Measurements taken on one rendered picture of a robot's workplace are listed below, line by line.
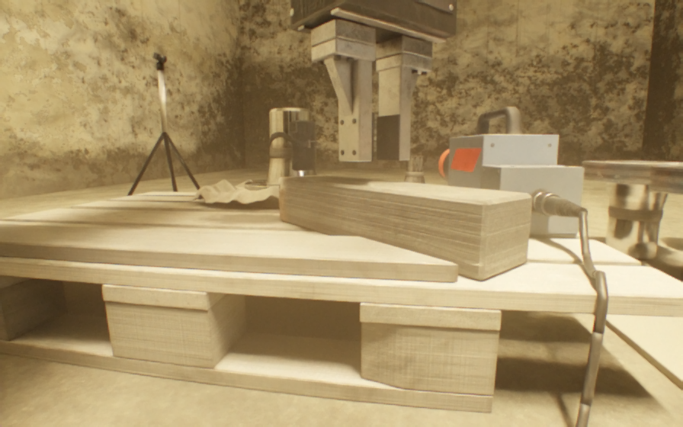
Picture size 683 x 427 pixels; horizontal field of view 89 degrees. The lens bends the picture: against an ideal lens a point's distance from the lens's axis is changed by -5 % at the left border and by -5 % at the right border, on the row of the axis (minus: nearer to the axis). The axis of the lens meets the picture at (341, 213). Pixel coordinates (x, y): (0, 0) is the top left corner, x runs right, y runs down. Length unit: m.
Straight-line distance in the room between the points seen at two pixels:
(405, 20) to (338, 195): 0.26
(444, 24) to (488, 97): 5.33
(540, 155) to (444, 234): 0.35
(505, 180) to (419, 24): 0.27
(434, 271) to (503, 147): 0.36
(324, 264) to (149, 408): 0.26
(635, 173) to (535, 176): 0.43
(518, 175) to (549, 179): 0.05
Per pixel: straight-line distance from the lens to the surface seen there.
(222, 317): 0.51
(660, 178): 0.88
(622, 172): 1.05
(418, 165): 2.36
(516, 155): 0.72
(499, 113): 0.78
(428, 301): 0.40
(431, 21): 0.60
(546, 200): 0.62
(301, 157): 0.97
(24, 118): 3.35
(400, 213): 0.48
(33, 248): 0.64
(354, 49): 0.53
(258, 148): 6.23
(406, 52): 0.60
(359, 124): 0.53
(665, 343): 0.71
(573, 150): 6.26
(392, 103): 0.60
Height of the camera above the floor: 0.28
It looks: 10 degrees down
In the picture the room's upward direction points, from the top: straight up
